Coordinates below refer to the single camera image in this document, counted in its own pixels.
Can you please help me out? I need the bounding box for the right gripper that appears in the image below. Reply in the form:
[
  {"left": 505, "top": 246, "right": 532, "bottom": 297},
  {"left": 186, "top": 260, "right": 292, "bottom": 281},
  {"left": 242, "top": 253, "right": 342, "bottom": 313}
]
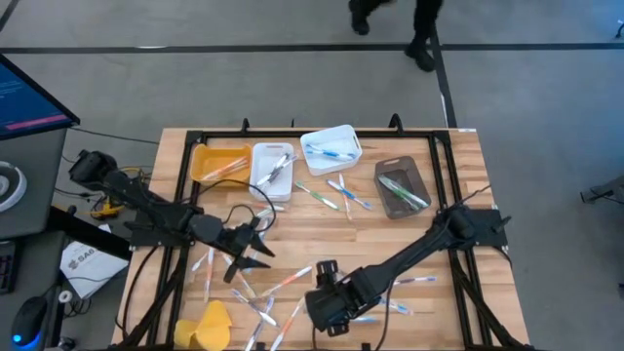
[{"left": 304, "top": 258, "right": 374, "bottom": 339}]

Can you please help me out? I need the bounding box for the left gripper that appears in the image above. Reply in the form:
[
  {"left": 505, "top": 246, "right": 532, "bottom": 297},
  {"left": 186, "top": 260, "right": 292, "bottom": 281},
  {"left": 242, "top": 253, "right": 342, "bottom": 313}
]
[{"left": 215, "top": 215, "right": 276, "bottom": 286}]

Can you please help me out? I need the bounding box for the purple toothbrush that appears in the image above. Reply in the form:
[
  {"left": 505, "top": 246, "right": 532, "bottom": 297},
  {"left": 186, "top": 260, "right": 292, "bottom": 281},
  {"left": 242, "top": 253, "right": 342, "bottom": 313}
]
[
  {"left": 243, "top": 295, "right": 275, "bottom": 351},
  {"left": 267, "top": 153, "right": 299, "bottom": 179},
  {"left": 392, "top": 275, "right": 439, "bottom": 287},
  {"left": 265, "top": 152, "right": 293, "bottom": 184},
  {"left": 256, "top": 155, "right": 289, "bottom": 193},
  {"left": 230, "top": 288, "right": 280, "bottom": 328}
]

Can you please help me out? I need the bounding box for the green toothbrush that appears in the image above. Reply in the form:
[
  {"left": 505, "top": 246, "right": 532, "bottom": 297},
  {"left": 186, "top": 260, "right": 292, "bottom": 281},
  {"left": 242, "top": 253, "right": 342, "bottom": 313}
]
[
  {"left": 384, "top": 175, "right": 430, "bottom": 210},
  {"left": 293, "top": 179, "right": 341, "bottom": 212},
  {"left": 378, "top": 175, "right": 420, "bottom": 209}
]

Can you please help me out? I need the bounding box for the narrow white plastic bin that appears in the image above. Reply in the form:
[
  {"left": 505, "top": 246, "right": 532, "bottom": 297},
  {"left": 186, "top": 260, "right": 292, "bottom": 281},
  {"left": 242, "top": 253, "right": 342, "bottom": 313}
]
[{"left": 248, "top": 141, "right": 295, "bottom": 203}]

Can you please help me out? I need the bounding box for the yellow crumpled cloth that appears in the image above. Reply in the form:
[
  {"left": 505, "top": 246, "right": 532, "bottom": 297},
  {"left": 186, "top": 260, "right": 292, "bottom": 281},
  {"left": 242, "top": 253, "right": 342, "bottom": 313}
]
[{"left": 173, "top": 298, "right": 234, "bottom": 351}]

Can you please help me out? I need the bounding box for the orange plastic bin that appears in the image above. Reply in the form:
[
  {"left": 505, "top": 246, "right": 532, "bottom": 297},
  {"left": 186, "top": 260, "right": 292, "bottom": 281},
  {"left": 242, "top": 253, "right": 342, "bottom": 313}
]
[{"left": 189, "top": 142, "right": 254, "bottom": 186}]

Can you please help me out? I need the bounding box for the dark translucent plastic bin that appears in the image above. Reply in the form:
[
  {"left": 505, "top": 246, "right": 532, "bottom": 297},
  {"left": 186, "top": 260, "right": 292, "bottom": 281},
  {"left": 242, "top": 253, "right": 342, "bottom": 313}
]
[{"left": 373, "top": 155, "right": 433, "bottom": 219}]

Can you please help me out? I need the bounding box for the wide white plastic bin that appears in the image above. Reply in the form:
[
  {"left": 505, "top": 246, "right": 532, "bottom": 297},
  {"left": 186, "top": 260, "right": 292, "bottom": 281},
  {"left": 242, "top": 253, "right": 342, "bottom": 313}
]
[{"left": 299, "top": 124, "right": 364, "bottom": 176}]

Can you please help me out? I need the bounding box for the white paper box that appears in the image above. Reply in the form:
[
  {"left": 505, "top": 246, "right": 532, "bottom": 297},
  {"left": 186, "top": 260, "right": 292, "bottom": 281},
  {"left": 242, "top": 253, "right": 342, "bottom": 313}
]
[{"left": 58, "top": 223, "right": 131, "bottom": 300}]

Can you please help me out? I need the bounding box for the black computer mouse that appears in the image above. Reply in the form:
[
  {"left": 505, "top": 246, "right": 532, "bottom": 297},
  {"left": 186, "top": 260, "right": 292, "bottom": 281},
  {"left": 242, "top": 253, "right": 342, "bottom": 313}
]
[{"left": 10, "top": 294, "right": 50, "bottom": 349}]

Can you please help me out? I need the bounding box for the grey computer desk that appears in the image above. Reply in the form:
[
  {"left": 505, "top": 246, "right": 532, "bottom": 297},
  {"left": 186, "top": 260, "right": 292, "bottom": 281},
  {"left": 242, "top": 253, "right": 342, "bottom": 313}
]
[{"left": 0, "top": 127, "right": 69, "bottom": 351}]

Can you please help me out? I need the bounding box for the black keyboard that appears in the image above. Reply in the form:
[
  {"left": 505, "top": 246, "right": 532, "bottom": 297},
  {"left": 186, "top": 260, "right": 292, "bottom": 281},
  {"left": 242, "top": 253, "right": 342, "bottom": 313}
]
[{"left": 0, "top": 238, "right": 21, "bottom": 295}]

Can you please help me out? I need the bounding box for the white round device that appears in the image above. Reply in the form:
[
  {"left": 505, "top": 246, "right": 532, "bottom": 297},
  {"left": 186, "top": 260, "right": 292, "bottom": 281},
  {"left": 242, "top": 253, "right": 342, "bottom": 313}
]
[{"left": 0, "top": 160, "right": 28, "bottom": 214}]

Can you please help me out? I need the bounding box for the person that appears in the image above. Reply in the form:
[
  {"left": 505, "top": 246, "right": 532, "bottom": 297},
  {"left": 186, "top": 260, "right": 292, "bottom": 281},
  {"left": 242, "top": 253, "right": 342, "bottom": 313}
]
[{"left": 347, "top": 0, "right": 445, "bottom": 73}]

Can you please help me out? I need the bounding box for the computer monitor with blue screen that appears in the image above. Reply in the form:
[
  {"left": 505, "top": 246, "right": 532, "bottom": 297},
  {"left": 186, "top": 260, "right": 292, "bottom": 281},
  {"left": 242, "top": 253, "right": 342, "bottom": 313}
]
[{"left": 0, "top": 52, "right": 82, "bottom": 142}]

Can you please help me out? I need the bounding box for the black stand leg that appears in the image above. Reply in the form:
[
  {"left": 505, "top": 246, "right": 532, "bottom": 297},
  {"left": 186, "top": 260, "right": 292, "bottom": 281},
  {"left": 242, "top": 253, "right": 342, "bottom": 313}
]
[{"left": 578, "top": 174, "right": 624, "bottom": 206}]

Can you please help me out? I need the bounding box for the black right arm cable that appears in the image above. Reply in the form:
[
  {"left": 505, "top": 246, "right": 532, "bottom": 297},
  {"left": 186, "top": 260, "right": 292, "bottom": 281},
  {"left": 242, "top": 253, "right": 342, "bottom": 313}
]
[{"left": 370, "top": 277, "right": 397, "bottom": 351}]

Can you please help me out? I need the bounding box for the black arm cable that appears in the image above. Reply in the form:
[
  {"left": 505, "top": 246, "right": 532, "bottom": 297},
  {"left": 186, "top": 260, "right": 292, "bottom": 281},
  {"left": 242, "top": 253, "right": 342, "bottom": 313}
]
[
  {"left": 187, "top": 177, "right": 278, "bottom": 235},
  {"left": 370, "top": 277, "right": 397, "bottom": 351}
]

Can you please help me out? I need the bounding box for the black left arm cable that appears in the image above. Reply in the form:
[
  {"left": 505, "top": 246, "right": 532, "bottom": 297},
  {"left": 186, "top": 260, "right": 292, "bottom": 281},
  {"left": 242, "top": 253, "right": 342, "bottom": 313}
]
[{"left": 187, "top": 177, "right": 278, "bottom": 235}]

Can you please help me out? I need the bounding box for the thick black cable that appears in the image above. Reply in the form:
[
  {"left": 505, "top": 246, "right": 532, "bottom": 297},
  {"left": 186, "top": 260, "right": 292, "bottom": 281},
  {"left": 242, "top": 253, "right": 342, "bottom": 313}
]
[{"left": 120, "top": 245, "right": 162, "bottom": 338}]

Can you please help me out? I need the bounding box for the yellow cable bundle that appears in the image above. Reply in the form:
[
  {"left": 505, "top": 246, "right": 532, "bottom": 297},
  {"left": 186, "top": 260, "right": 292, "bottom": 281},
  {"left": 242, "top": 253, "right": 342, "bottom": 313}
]
[{"left": 89, "top": 201, "right": 126, "bottom": 220}]

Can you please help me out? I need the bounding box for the thin black floor cable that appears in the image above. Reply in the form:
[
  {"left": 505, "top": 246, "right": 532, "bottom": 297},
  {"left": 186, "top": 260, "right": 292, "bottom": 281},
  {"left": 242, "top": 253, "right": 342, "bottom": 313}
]
[{"left": 67, "top": 125, "right": 162, "bottom": 146}]

